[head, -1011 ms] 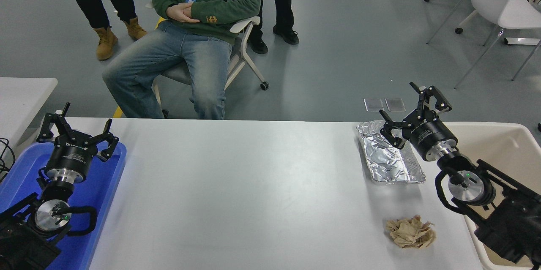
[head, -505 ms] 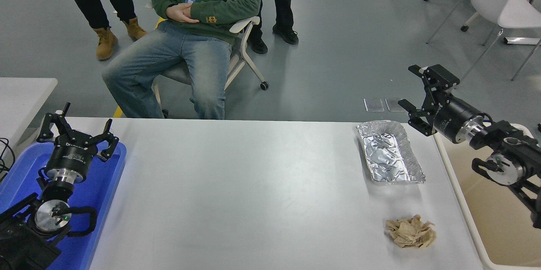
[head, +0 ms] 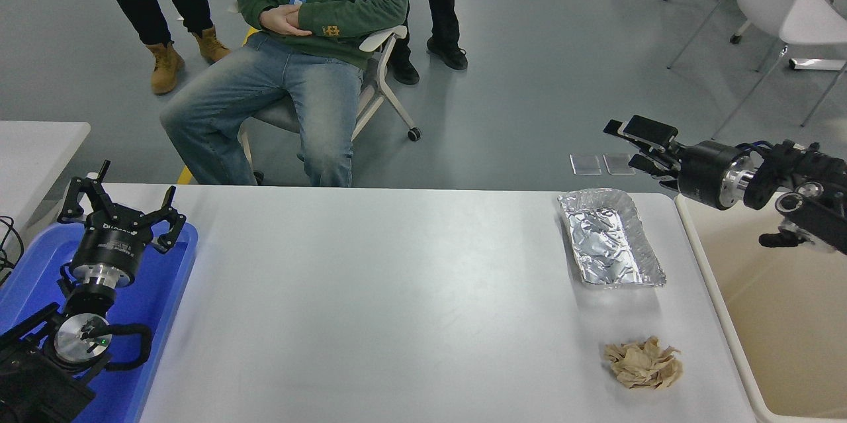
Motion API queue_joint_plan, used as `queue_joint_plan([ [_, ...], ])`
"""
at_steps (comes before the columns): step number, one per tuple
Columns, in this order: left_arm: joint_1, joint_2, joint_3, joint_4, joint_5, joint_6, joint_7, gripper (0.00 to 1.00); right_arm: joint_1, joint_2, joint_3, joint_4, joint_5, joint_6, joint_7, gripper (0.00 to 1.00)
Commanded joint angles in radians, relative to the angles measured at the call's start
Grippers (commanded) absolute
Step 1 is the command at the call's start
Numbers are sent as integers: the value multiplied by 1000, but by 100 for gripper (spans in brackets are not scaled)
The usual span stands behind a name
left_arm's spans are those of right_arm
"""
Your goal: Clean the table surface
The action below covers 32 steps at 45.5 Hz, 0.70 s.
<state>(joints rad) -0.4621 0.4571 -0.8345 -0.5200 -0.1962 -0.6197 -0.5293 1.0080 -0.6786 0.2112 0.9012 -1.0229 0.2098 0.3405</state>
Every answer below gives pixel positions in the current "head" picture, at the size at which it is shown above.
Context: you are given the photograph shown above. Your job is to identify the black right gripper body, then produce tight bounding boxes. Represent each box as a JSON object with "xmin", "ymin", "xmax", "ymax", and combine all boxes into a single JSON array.
[{"xmin": 675, "ymin": 140, "xmax": 752, "ymax": 211}]

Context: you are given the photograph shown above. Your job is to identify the tan paper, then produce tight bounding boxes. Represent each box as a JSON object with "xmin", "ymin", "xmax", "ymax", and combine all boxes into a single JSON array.
[{"xmin": 602, "ymin": 336, "xmax": 685, "ymax": 391}]

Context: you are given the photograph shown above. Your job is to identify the white table foot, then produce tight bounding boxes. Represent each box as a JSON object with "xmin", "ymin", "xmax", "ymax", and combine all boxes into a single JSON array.
[{"xmin": 789, "ymin": 58, "xmax": 847, "ymax": 72}]

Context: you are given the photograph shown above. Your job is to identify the black cables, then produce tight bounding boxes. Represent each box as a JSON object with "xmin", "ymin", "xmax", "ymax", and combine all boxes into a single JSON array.
[{"xmin": 0, "ymin": 216, "xmax": 26, "ymax": 286}]

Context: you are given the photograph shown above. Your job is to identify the large pale plastic bin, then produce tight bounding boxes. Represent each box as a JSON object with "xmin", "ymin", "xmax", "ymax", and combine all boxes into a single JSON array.
[{"xmin": 674, "ymin": 191, "xmax": 847, "ymax": 423}]

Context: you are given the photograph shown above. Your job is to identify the white side table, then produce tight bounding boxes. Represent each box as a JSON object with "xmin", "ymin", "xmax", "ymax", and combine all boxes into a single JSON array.
[{"xmin": 0, "ymin": 121, "xmax": 92, "ymax": 242}]

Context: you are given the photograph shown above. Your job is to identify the grey office chair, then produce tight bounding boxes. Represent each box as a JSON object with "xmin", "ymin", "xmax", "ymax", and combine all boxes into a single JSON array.
[{"xmin": 227, "ymin": 2, "xmax": 423, "ymax": 187}]

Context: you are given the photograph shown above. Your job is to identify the person's left hand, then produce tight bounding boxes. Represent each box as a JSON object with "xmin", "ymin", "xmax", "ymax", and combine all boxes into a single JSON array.
[{"xmin": 281, "ymin": 4, "xmax": 313, "ymax": 27}]

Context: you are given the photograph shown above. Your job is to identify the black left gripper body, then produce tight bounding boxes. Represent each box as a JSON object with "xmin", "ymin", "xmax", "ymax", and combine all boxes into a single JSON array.
[{"xmin": 71, "ymin": 213, "xmax": 155, "ymax": 280}]

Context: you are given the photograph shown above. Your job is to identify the blue plastic tray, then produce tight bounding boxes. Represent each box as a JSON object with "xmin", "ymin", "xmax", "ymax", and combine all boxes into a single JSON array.
[{"xmin": 0, "ymin": 221, "xmax": 199, "ymax": 423}]

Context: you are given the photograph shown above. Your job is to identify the silver foil tray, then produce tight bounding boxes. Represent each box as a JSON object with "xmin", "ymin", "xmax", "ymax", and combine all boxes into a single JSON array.
[{"xmin": 557, "ymin": 188, "xmax": 668, "ymax": 289}]

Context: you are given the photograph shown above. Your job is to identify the person's right hand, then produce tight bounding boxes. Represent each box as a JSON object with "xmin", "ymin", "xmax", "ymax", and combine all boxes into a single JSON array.
[{"xmin": 260, "ymin": 6, "xmax": 314, "ymax": 37}]

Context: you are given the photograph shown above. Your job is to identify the metal floor plate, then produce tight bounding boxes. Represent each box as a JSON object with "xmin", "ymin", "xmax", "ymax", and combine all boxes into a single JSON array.
[
  {"xmin": 570, "ymin": 154, "xmax": 603, "ymax": 176},
  {"xmin": 603, "ymin": 153, "xmax": 637, "ymax": 175}
]

